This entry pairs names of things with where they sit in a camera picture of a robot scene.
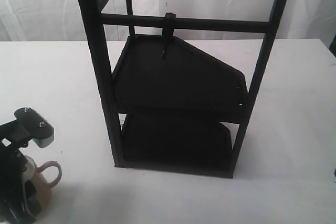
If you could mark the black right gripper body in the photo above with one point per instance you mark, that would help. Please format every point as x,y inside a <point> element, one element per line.
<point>14,206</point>

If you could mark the terracotta orange mug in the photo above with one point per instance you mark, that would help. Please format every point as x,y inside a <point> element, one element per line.
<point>34,174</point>

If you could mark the black lower rack tray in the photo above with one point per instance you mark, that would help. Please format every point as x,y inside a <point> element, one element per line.
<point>175,141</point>

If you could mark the black rack tray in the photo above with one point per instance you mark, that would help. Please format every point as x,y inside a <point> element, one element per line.
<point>175,141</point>
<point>178,77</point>

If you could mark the black upper rack tray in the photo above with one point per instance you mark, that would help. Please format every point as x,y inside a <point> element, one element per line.
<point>178,77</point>

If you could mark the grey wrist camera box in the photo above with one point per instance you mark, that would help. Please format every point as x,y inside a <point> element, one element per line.
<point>36,126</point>

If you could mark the black metal rack frame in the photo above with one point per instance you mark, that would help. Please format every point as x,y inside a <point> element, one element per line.
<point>109,23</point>

